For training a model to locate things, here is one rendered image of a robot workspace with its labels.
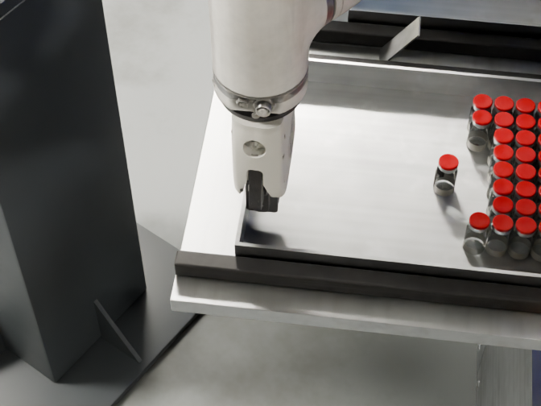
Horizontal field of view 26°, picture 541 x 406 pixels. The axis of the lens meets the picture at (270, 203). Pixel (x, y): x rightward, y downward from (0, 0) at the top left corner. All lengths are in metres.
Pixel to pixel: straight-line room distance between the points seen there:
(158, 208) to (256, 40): 1.39
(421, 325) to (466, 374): 1.00
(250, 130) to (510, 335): 0.33
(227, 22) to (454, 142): 0.41
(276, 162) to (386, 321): 0.20
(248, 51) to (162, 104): 1.54
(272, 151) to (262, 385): 1.10
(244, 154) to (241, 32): 0.14
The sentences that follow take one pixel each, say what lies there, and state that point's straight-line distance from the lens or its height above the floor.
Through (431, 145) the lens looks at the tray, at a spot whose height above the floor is 0.88.
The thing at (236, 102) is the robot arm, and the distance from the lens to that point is 1.02.
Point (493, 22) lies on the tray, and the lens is 1.37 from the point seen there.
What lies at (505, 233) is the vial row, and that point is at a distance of 1.16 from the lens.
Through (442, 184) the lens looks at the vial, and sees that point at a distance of 1.22.
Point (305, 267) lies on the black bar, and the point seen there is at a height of 0.90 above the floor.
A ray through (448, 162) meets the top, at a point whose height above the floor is 0.93.
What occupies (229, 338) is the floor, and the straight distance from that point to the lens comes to 2.15.
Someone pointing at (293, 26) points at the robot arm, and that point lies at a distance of 0.96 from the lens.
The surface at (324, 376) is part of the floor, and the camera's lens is 2.11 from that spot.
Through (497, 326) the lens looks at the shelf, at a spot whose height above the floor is 0.88.
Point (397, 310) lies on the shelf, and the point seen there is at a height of 0.88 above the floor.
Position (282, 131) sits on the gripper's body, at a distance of 1.04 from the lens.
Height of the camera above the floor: 1.85
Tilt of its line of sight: 53 degrees down
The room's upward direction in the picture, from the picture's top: straight up
